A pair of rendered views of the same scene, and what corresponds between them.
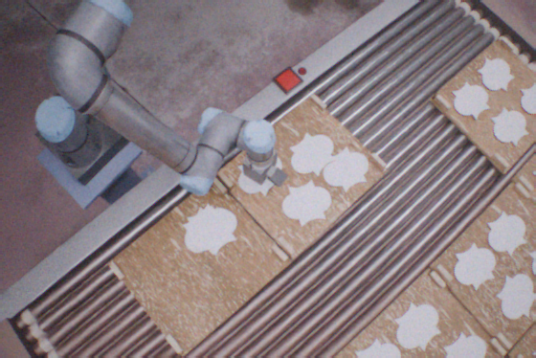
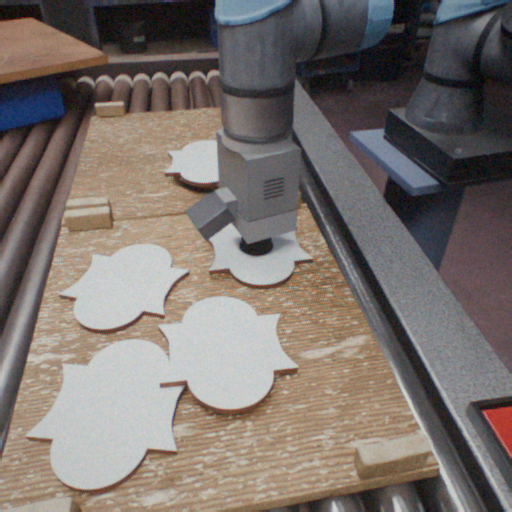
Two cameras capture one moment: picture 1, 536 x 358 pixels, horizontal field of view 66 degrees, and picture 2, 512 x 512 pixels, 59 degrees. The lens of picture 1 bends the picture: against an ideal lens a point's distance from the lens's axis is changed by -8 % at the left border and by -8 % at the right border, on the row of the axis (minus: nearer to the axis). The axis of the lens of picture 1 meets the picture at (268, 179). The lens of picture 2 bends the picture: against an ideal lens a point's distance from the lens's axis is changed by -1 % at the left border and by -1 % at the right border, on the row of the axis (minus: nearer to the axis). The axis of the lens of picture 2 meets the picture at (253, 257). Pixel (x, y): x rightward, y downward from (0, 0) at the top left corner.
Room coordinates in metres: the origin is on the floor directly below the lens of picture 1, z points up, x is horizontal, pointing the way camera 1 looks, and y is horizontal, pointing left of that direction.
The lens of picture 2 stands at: (0.68, -0.36, 1.29)
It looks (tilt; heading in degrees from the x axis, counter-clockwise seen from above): 38 degrees down; 123
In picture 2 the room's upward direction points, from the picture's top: straight up
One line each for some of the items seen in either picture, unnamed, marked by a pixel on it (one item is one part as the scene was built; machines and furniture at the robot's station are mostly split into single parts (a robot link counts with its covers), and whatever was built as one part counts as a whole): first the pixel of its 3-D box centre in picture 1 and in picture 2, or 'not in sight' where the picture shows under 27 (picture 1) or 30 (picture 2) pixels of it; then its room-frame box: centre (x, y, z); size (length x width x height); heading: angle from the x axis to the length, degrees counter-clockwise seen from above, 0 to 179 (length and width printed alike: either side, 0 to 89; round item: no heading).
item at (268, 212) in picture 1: (302, 172); (200, 320); (0.44, -0.11, 0.93); 0.41 x 0.35 x 0.02; 134
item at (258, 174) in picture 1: (266, 167); (237, 179); (0.42, 0.01, 1.04); 0.12 x 0.09 x 0.16; 59
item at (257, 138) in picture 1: (257, 140); (260, 25); (0.43, 0.03, 1.20); 0.09 x 0.08 x 0.11; 69
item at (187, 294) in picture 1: (198, 263); (179, 154); (0.15, 0.20, 0.93); 0.41 x 0.35 x 0.02; 133
